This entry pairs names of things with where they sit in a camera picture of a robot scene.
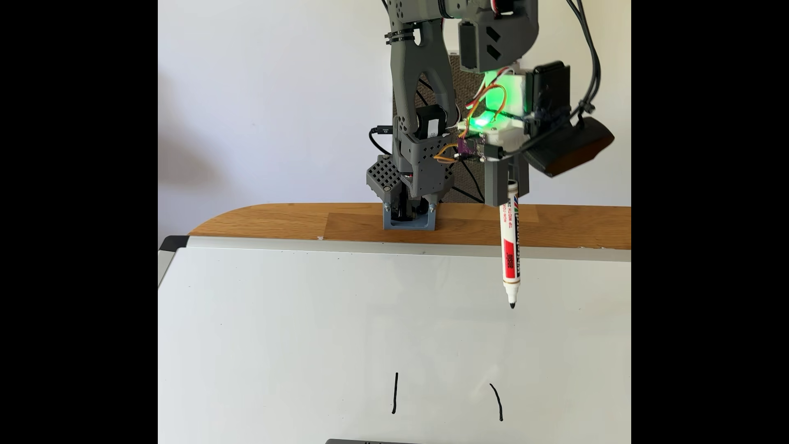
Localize grey perforated controller box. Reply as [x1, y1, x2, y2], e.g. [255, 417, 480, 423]
[367, 154, 403, 207]

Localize black power cable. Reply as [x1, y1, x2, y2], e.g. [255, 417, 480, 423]
[369, 125, 395, 156]

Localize whiteboard with aluminium frame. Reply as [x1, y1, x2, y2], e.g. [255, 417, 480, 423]
[158, 236, 632, 444]

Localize orange and red wires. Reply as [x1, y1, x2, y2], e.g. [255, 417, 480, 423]
[433, 83, 509, 164]

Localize small circuit board with pins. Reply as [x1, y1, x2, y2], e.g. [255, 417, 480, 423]
[456, 136, 501, 163]

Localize brown panel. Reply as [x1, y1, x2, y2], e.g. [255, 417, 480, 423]
[392, 54, 494, 204]

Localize white whiteboard marker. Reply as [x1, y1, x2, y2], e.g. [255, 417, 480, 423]
[499, 180, 522, 310]

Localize black oval webcam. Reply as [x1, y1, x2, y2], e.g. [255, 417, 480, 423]
[523, 116, 615, 178]

